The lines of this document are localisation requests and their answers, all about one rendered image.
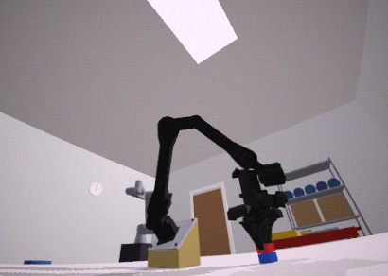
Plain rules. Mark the blue block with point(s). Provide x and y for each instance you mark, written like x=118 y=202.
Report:
x=266 y=258

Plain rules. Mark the red block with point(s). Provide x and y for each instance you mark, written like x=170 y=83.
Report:
x=268 y=247

